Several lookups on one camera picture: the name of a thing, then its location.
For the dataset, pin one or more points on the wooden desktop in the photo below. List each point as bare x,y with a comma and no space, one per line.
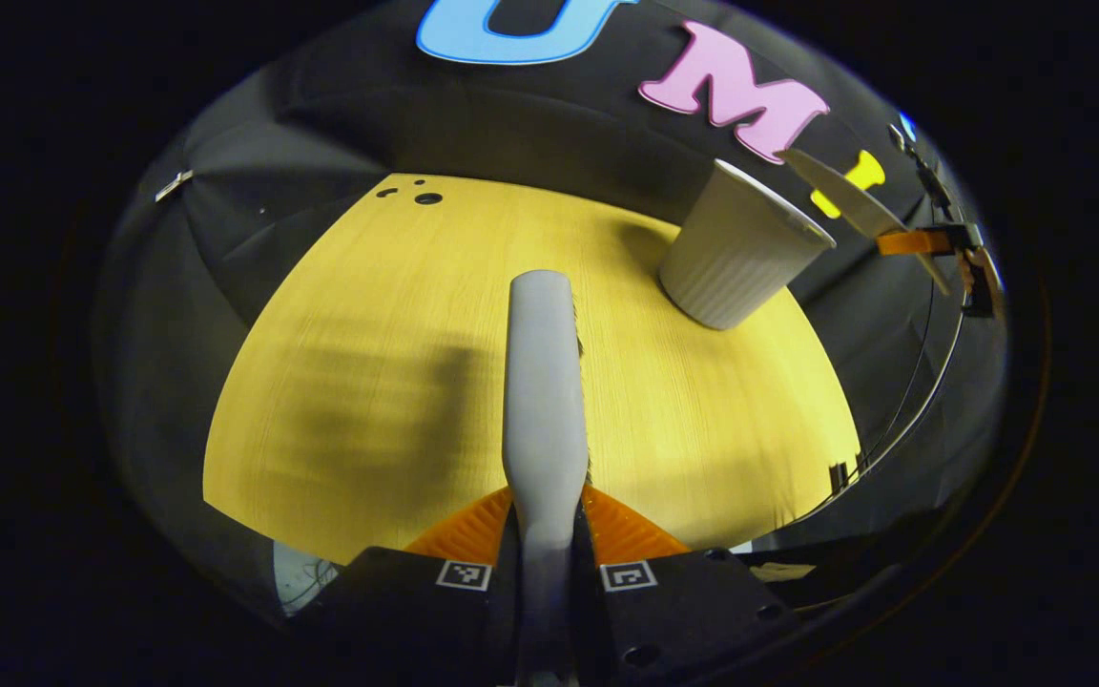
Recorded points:
683,410

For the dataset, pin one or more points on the black backdrop cloth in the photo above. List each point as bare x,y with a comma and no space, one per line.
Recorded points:
530,114

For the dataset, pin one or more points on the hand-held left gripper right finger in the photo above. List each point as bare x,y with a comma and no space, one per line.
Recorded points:
683,611

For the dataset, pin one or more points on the grey plastic dustpan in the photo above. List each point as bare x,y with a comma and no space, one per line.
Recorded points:
840,196

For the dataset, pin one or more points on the black desk clamp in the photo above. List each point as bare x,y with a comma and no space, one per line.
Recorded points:
839,477

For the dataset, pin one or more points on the white ribbed garbage bin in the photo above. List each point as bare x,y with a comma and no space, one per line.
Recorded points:
736,253

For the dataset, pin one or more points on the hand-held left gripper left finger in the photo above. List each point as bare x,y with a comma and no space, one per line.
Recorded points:
416,620

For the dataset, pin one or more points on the silver metal clip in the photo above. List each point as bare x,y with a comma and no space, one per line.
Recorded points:
173,184

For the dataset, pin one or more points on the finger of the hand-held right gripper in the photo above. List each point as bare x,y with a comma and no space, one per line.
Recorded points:
917,241

